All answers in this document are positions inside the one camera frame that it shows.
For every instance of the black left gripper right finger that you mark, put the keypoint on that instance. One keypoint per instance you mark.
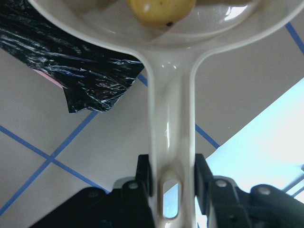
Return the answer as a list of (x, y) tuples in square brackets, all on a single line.
[(218, 198)]

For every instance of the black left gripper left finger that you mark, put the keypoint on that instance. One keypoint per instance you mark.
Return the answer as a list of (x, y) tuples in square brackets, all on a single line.
[(133, 210)]

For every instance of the beige plastic dustpan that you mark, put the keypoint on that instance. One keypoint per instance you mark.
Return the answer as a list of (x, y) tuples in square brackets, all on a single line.
[(171, 57)]

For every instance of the yellow potato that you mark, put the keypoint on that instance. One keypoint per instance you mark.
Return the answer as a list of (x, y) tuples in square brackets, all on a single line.
[(160, 13)]

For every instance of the black trash bag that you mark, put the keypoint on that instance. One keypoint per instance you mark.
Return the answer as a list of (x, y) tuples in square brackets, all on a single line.
[(92, 77)]

